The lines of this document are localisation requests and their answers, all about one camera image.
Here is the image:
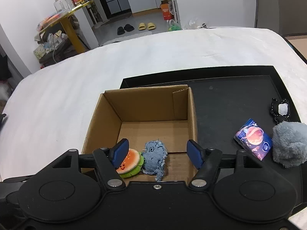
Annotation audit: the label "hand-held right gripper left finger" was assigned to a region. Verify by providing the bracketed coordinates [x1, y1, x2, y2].
[51, 138, 130, 189]

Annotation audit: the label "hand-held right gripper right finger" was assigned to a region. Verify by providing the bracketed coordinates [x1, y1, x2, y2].
[187, 139, 262, 188]

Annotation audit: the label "burger plush toy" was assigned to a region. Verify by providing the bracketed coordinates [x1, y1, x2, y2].
[116, 149, 144, 179]

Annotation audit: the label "blue denim plush toy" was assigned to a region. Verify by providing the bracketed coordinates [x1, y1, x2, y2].
[140, 140, 168, 182]

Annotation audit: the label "brown cardboard box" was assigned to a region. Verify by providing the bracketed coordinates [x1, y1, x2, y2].
[81, 84, 198, 182]

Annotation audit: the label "printed tissue packet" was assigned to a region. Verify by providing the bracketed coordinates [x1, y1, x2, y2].
[234, 118, 273, 161]

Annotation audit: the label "black tray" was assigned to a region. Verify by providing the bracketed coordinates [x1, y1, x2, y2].
[119, 65, 307, 211]

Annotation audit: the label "grey fluffy plush toy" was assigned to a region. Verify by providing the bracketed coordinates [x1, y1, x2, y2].
[272, 121, 307, 168]

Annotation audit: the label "black and white keychain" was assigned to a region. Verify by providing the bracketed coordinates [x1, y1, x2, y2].
[271, 98, 291, 123]

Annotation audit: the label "yellow round table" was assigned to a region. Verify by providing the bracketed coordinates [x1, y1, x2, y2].
[40, 0, 94, 53]

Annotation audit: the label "cluttered chair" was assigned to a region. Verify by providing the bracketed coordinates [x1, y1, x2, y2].
[34, 29, 72, 63]

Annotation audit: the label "green plastic bag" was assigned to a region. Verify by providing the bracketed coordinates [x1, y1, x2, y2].
[167, 19, 181, 31]

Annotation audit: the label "clear plastic bag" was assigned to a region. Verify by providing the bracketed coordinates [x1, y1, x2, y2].
[188, 18, 209, 29]

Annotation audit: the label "orange carton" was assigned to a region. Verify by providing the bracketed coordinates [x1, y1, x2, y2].
[160, 3, 173, 21]

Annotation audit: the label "orange snack packets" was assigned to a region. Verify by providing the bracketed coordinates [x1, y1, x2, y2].
[40, 13, 63, 29]

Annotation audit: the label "glass jar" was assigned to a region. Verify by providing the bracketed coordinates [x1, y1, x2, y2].
[54, 0, 68, 13]

